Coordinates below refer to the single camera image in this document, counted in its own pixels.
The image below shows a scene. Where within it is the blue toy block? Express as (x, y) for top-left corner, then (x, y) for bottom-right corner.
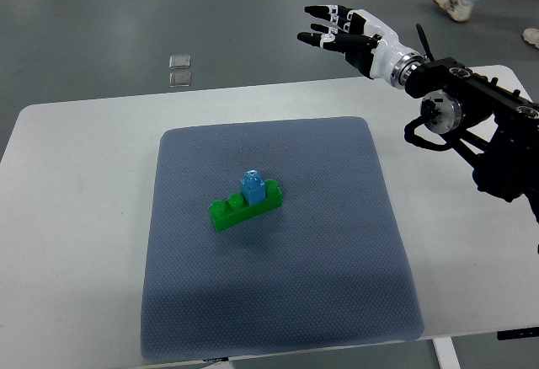
(240, 169), (266, 206)

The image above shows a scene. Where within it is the metal floor plate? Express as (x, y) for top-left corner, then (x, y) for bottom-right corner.
(168, 70), (192, 88)
(168, 54), (191, 70)

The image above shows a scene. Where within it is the upper metal floor plate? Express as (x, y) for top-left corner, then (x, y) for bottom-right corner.
(168, 54), (191, 70)

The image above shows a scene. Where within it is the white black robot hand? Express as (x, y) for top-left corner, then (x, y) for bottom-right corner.
(297, 5), (424, 89)

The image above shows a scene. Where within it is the grey-blue textured mat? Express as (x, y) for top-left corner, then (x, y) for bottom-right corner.
(141, 116), (424, 361)

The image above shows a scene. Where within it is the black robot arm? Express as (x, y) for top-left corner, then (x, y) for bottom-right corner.
(399, 25), (538, 214)

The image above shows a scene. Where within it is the black table control panel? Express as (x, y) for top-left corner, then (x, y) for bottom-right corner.
(497, 327), (539, 340)

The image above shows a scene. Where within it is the white table leg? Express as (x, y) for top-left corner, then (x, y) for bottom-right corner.
(432, 337), (461, 369)

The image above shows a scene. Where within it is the lower metal floor plate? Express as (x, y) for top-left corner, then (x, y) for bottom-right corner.
(168, 70), (192, 88)

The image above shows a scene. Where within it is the green four-stud toy block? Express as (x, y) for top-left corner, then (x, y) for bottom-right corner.
(208, 179), (283, 232)

